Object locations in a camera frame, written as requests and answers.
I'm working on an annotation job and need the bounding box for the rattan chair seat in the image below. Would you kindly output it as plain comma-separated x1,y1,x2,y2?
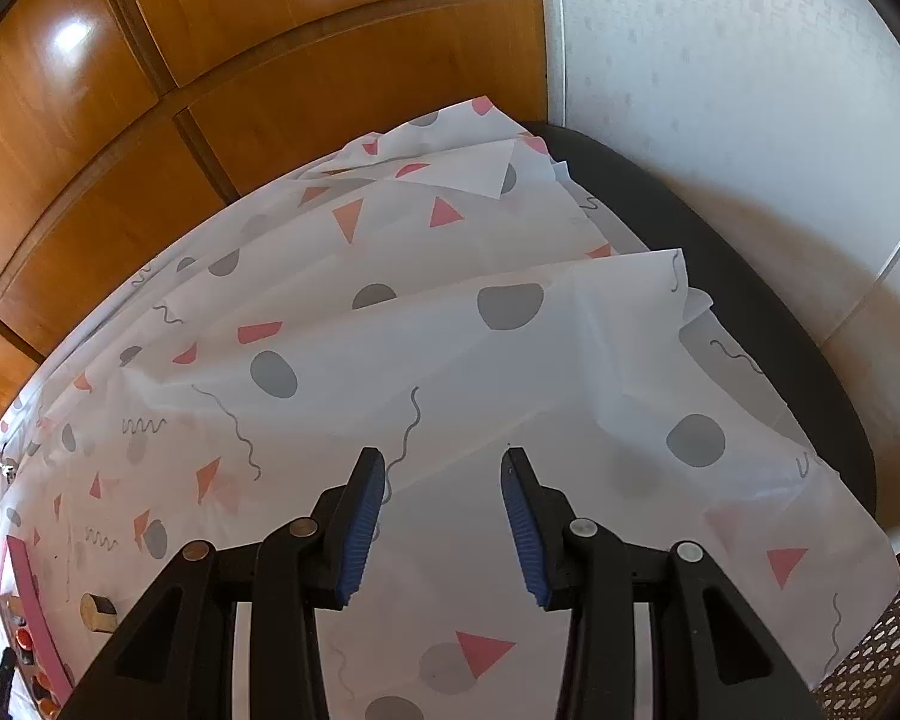
814,577,900,720

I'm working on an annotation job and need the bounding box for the pink-rimmed white tray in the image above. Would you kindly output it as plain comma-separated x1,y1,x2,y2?
0,536,72,706

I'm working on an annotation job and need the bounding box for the patterned white tablecloth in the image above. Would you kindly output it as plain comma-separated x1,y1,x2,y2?
0,96,900,720

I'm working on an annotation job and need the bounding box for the wooden panelled wardrobe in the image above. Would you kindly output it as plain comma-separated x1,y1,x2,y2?
0,0,548,428

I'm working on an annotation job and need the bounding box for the dark cylinder fruit piece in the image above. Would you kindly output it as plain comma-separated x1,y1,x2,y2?
79,592,117,632

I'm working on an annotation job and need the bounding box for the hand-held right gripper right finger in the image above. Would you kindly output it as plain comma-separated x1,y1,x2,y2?
500,447,822,720

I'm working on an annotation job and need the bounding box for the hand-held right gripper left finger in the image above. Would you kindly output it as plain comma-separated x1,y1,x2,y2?
58,447,387,720

